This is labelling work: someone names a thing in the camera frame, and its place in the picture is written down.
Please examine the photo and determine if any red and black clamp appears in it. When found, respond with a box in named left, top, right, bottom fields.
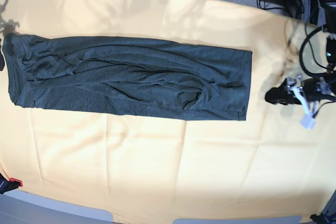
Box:
left=0, top=174, right=23, bottom=195

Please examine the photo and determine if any black clamp right corner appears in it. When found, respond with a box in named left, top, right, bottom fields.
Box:
left=310, top=214, right=335, bottom=224

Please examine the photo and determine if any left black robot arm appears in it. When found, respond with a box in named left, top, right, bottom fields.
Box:
left=265, top=0, right=335, bottom=119

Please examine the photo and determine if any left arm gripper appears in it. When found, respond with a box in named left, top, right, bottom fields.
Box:
left=265, top=74, right=315, bottom=116

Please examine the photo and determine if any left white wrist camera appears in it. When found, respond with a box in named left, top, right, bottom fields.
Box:
left=300, top=114, right=316, bottom=130

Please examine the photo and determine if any dark green long-sleeve shirt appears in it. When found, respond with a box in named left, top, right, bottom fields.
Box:
left=2, top=33, right=253, bottom=121

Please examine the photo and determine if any yellow table cloth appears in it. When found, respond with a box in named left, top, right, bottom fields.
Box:
left=1, top=0, right=335, bottom=223

